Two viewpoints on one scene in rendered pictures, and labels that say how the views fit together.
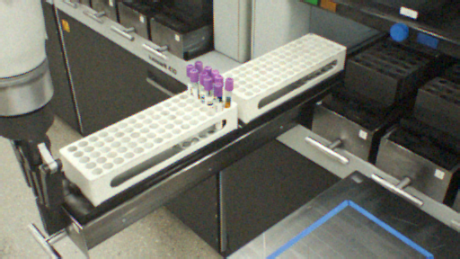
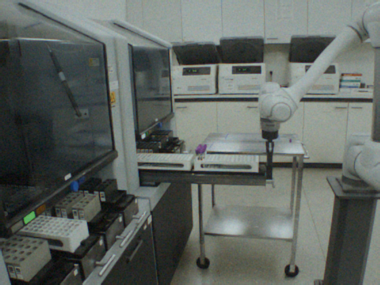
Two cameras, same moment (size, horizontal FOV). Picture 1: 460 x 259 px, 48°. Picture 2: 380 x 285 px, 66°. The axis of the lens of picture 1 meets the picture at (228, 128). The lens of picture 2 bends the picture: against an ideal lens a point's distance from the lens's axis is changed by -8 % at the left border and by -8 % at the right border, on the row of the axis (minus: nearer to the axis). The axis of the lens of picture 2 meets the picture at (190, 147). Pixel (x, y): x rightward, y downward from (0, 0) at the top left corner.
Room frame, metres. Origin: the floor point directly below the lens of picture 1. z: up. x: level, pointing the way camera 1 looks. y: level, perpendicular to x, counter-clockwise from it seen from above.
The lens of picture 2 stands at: (1.63, 1.18, 1.32)
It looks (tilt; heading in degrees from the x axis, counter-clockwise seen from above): 16 degrees down; 235
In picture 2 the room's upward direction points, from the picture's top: 3 degrees counter-clockwise
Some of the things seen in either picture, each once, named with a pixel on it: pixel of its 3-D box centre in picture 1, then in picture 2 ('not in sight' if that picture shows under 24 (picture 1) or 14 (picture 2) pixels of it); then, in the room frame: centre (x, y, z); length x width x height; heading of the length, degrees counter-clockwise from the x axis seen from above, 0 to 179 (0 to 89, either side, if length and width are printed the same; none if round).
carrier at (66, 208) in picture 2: not in sight; (73, 207); (1.42, 0.15, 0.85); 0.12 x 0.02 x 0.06; 42
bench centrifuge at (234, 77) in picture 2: not in sight; (242, 64); (-1.19, -1.67, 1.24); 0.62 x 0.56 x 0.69; 43
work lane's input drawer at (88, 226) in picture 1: (216, 133); (199, 174); (0.78, 0.02, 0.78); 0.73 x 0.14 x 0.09; 132
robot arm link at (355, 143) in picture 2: not in sight; (361, 154); (0.19, 0.54, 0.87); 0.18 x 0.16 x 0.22; 51
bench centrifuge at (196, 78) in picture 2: not in sight; (196, 68); (-0.80, -2.10, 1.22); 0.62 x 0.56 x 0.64; 41
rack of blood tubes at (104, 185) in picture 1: (155, 140); (226, 164); (0.69, 0.12, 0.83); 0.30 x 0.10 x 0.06; 132
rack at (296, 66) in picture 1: (281, 76); (162, 162); (0.91, -0.11, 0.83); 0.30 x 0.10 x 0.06; 132
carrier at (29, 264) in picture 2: not in sight; (33, 260); (1.60, 0.40, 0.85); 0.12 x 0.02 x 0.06; 43
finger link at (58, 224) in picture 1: (52, 214); not in sight; (0.56, 0.27, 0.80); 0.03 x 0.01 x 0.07; 133
